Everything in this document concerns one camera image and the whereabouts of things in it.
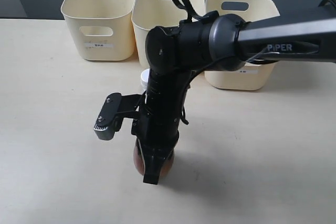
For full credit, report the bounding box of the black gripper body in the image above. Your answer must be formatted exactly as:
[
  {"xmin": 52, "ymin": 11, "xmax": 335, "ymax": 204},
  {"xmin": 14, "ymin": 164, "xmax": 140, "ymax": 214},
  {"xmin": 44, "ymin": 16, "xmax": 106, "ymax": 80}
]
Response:
[{"xmin": 132, "ymin": 69, "xmax": 193, "ymax": 148}]

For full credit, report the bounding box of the brown wooden cup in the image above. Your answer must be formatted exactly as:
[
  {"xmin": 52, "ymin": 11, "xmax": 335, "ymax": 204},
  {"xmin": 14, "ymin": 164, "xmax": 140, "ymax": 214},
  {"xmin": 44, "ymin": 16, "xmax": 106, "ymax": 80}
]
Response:
[{"xmin": 133, "ymin": 141, "xmax": 175, "ymax": 178}]

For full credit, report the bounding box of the clear plastic bottle white cap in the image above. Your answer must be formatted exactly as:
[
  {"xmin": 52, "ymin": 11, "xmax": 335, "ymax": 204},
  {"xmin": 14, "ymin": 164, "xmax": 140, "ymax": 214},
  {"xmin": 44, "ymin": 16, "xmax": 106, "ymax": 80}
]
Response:
[{"xmin": 140, "ymin": 68, "xmax": 150, "ymax": 90}]

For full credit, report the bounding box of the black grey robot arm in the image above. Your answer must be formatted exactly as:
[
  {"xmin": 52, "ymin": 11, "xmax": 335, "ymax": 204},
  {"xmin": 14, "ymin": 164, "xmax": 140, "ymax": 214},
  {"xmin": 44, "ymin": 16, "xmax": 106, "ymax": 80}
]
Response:
[{"xmin": 132, "ymin": 0, "xmax": 335, "ymax": 185}]

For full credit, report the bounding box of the middle cream plastic bin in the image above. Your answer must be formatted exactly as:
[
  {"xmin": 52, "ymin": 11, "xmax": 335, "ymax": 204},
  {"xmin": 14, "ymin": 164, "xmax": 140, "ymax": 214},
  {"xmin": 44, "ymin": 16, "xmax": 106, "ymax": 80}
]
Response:
[{"xmin": 131, "ymin": 0, "xmax": 205, "ymax": 69}]

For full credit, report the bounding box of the cream plastic bin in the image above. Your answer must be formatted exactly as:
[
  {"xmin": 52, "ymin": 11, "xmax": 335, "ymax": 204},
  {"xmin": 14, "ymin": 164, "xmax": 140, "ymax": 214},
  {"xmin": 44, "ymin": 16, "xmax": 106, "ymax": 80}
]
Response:
[
  {"xmin": 60, "ymin": 0, "xmax": 135, "ymax": 61},
  {"xmin": 204, "ymin": 0, "xmax": 279, "ymax": 91},
  {"xmin": 131, "ymin": 0, "xmax": 205, "ymax": 69}
]

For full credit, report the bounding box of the left cream plastic bin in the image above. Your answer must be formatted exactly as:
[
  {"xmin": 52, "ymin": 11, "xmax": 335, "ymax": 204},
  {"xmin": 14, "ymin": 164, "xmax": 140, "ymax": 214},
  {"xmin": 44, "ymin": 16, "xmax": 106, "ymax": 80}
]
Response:
[{"xmin": 60, "ymin": 0, "xmax": 135, "ymax": 61}]

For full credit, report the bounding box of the right cream plastic bin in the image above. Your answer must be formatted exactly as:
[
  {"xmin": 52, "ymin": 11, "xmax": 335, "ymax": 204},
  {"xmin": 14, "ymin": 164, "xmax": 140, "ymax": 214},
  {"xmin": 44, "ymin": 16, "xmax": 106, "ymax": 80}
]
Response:
[{"xmin": 204, "ymin": 0, "xmax": 279, "ymax": 91}]

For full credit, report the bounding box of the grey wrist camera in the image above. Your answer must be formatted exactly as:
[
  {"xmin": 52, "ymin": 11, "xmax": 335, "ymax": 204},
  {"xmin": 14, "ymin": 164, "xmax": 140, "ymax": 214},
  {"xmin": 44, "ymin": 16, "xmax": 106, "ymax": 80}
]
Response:
[{"xmin": 93, "ymin": 93, "xmax": 141, "ymax": 141}]

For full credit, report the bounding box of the black cable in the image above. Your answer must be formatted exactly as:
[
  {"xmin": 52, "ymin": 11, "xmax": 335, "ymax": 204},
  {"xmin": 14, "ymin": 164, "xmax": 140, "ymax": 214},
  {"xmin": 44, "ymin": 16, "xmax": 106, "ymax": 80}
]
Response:
[{"xmin": 170, "ymin": 0, "xmax": 211, "ymax": 23}]

